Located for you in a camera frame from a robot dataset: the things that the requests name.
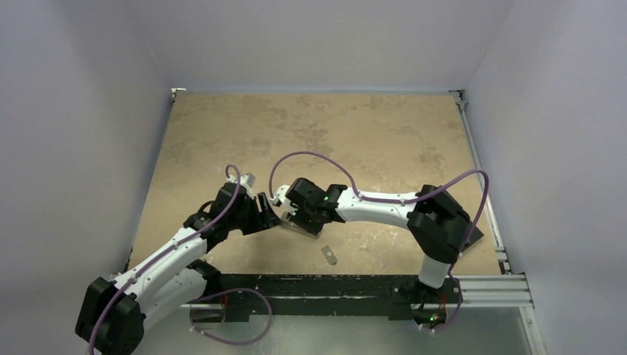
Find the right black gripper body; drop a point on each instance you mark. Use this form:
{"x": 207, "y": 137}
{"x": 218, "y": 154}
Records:
{"x": 301, "y": 215}

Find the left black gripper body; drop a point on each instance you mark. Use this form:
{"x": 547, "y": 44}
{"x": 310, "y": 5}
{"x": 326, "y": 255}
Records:
{"x": 248, "y": 219}

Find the white remote control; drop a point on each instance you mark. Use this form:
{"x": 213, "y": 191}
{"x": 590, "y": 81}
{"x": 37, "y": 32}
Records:
{"x": 288, "y": 224}

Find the grey battery cover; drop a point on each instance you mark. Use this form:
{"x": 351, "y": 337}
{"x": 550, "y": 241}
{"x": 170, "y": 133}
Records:
{"x": 329, "y": 255}

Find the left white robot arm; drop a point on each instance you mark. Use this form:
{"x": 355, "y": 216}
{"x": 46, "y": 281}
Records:
{"x": 116, "y": 313}

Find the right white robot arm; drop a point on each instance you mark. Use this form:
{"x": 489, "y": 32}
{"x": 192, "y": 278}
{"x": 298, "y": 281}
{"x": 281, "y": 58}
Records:
{"x": 435, "y": 219}

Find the black flat plate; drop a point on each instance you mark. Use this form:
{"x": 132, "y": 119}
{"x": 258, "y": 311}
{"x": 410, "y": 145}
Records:
{"x": 474, "y": 238}

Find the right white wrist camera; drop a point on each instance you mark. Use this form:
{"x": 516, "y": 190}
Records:
{"x": 279, "y": 196}

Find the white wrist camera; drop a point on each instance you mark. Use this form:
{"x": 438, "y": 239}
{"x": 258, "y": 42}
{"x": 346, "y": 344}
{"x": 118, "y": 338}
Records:
{"x": 247, "y": 182}
{"x": 279, "y": 196}

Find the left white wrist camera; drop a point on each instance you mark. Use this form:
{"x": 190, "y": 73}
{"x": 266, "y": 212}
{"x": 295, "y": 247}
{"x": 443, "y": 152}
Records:
{"x": 247, "y": 182}

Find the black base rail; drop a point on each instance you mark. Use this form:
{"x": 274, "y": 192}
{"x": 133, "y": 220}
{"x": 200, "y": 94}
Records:
{"x": 395, "y": 297}

